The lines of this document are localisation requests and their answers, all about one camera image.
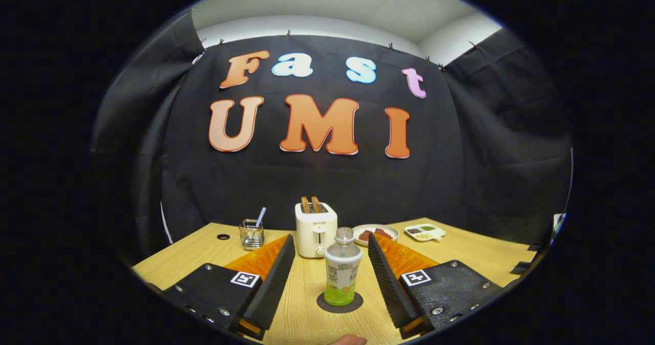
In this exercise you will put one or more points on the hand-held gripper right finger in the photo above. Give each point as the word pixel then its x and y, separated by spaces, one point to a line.
pixel 389 283

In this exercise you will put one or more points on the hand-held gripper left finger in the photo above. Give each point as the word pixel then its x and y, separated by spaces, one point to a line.
pixel 274 288

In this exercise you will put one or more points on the clear juice bottle white label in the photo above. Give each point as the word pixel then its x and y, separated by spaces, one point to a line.
pixel 343 273

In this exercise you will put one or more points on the dark round coaster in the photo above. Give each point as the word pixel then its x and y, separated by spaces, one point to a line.
pixel 321 303

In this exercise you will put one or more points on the round white plate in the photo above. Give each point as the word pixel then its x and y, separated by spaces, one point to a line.
pixel 394 233

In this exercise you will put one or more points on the brown meat pieces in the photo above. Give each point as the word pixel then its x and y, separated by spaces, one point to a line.
pixel 381 232

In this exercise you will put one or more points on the white divided condiment dish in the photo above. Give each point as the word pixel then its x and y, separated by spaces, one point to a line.
pixel 432 235

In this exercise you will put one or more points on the white toaster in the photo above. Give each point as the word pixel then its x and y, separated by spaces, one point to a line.
pixel 314 232

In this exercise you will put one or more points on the white drinking straw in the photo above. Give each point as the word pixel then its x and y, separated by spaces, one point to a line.
pixel 261 216

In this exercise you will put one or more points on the wooden table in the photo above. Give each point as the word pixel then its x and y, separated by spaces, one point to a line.
pixel 194 253

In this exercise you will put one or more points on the brown toast slice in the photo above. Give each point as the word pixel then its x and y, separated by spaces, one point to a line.
pixel 316 204
pixel 305 205

